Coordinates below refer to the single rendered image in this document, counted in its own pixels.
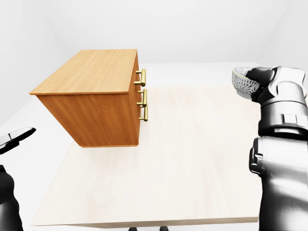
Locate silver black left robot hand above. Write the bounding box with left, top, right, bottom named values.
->
left=0, top=127, right=37, bottom=155

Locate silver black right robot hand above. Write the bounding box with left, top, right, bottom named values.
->
left=245, top=65, right=308, bottom=132

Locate black white patterned bowl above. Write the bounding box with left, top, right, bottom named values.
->
left=231, top=66, right=261, bottom=99

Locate wooden cabinet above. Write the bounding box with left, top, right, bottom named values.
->
left=29, top=49, right=141, bottom=148

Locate wooden drawer front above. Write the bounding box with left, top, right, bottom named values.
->
left=131, top=69, right=141, bottom=126
left=129, top=51, right=140, bottom=106
left=134, top=86, right=141, bottom=146

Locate brass drawer handle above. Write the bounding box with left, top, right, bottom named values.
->
left=133, top=68, right=147, bottom=87
left=136, top=89, right=148, bottom=108
left=138, top=105, right=149, bottom=122

